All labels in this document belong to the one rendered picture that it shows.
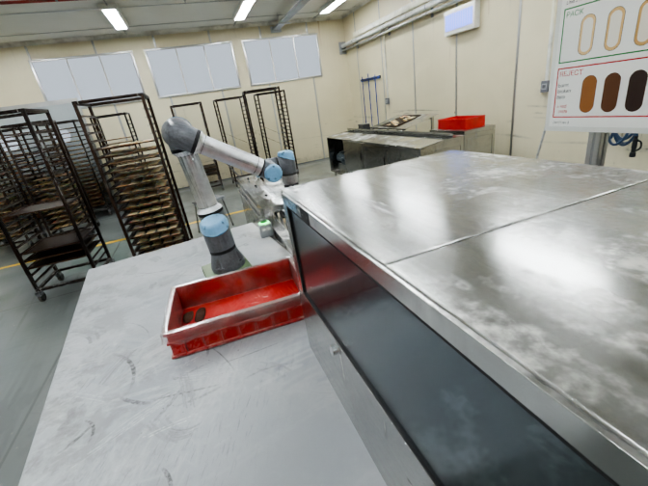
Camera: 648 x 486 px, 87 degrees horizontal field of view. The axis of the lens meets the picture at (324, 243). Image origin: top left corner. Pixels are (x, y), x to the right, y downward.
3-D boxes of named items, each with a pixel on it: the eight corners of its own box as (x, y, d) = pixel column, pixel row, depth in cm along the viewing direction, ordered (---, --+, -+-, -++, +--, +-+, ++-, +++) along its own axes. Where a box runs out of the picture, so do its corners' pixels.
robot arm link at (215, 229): (208, 256, 144) (197, 227, 138) (207, 244, 156) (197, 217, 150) (236, 247, 147) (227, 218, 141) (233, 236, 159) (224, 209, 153)
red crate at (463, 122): (437, 129, 480) (437, 120, 475) (456, 124, 493) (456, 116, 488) (465, 129, 437) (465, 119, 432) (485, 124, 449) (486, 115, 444)
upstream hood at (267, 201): (237, 186, 325) (235, 176, 321) (256, 181, 330) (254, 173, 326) (264, 220, 215) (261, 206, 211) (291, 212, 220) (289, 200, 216)
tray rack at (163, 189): (140, 279, 367) (69, 101, 298) (147, 258, 419) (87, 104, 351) (198, 263, 383) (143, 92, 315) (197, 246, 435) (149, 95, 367)
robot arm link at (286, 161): (273, 151, 161) (290, 148, 163) (278, 175, 165) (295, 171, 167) (277, 153, 154) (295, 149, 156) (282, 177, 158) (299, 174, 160)
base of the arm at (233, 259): (218, 278, 146) (209, 258, 141) (208, 266, 158) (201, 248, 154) (250, 263, 152) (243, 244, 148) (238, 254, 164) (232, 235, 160)
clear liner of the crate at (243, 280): (176, 308, 133) (169, 285, 129) (296, 274, 144) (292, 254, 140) (168, 363, 103) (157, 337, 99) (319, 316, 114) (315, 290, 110)
